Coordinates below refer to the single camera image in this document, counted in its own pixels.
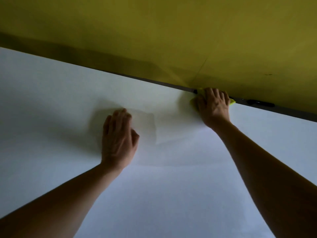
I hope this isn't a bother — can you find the person's right hand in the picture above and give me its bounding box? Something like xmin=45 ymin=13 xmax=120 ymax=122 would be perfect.
xmin=195 ymin=88 xmax=231 ymax=130

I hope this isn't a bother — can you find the person's left hand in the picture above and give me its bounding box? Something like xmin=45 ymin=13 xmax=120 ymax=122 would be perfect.
xmin=101 ymin=108 xmax=140 ymax=172

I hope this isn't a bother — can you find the yellow plastic smoothing scraper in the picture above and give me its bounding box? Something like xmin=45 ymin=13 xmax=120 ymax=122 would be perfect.
xmin=190 ymin=88 xmax=236 ymax=110

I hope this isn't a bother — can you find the white wallpaper sheet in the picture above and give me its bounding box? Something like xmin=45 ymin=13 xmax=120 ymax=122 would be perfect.
xmin=0 ymin=47 xmax=317 ymax=238

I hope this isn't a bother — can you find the person's right forearm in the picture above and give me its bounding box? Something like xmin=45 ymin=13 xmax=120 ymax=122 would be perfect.
xmin=212 ymin=121 xmax=317 ymax=238

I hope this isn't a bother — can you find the person's left forearm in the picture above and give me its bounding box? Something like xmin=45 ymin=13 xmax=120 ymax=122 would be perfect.
xmin=0 ymin=163 xmax=123 ymax=238

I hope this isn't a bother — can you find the black oblong clip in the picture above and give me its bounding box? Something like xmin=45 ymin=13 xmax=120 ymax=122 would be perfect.
xmin=246 ymin=99 xmax=275 ymax=108

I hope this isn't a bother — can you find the dark grey trim strip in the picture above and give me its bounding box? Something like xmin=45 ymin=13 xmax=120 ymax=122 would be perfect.
xmin=0 ymin=44 xmax=317 ymax=123

